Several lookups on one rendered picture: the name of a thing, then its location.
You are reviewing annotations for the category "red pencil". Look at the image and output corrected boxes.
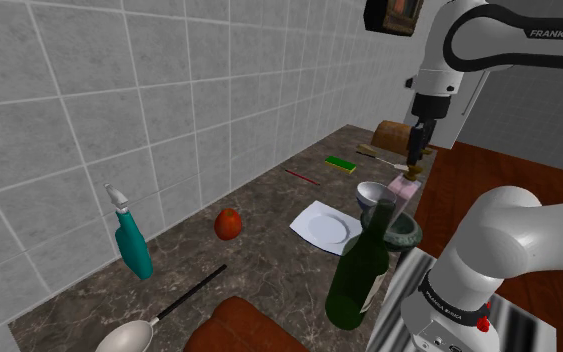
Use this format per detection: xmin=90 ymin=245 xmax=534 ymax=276
xmin=284 ymin=168 xmax=321 ymax=187

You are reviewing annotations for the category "reddish brown bread loaf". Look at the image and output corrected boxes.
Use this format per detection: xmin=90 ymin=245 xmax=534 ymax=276
xmin=183 ymin=295 xmax=311 ymax=352

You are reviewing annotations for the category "green stone bowl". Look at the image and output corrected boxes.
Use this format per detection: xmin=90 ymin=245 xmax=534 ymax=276
xmin=360 ymin=204 xmax=424 ymax=254

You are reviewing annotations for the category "teal spray bottle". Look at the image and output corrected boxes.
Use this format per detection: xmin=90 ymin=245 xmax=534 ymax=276
xmin=103 ymin=183 xmax=154 ymax=281

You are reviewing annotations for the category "white square plate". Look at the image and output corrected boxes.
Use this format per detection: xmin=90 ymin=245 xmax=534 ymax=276
xmin=289 ymin=199 xmax=364 ymax=257

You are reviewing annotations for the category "framed wall picture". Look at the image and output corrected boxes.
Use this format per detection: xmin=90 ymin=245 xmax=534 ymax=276
xmin=363 ymin=0 xmax=426 ymax=38

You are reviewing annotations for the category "striped robot stand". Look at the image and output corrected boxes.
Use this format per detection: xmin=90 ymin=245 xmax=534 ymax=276
xmin=366 ymin=247 xmax=558 ymax=352

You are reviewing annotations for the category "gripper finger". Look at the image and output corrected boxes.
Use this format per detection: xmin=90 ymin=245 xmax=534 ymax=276
xmin=422 ymin=120 xmax=439 ymax=156
xmin=406 ymin=124 xmax=425 ymax=167

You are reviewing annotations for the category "large spoon with black handle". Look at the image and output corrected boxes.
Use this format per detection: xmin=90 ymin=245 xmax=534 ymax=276
xmin=94 ymin=264 xmax=229 ymax=352

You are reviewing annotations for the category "tan round bread loaf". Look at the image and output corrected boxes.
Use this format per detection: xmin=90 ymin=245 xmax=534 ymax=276
xmin=370 ymin=120 xmax=415 ymax=158

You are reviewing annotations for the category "pink bottle with gold cap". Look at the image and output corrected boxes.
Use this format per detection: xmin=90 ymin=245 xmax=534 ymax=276
xmin=386 ymin=164 xmax=425 ymax=223

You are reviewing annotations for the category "green and yellow sponge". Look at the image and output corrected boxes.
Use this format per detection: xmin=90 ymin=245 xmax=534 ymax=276
xmin=323 ymin=155 xmax=358 ymax=176

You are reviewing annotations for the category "dark green wine bottle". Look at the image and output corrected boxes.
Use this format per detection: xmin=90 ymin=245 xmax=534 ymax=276
xmin=324 ymin=198 xmax=398 ymax=332

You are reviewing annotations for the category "red tomato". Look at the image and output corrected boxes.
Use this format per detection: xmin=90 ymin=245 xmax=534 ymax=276
xmin=213 ymin=207 xmax=243 ymax=242

